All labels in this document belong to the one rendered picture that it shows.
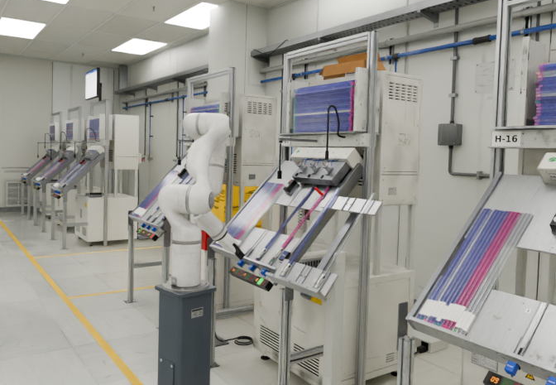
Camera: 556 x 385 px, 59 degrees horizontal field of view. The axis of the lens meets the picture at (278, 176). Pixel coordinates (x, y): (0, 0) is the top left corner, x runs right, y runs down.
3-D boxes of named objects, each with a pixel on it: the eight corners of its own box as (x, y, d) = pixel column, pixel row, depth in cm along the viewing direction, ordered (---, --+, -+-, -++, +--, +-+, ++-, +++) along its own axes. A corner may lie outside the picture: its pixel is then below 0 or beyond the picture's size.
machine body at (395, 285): (325, 406, 249) (329, 284, 246) (251, 356, 306) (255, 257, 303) (410, 375, 286) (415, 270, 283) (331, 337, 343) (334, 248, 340)
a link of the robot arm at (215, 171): (193, 166, 240) (185, 228, 234) (213, 162, 228) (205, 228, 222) (208, 170, 246) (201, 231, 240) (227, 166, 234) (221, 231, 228)
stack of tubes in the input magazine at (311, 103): (350, 131, 253) (352, 78, 252) (291, 132, 295) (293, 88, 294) (368, 132, 261) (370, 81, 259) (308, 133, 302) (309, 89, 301)
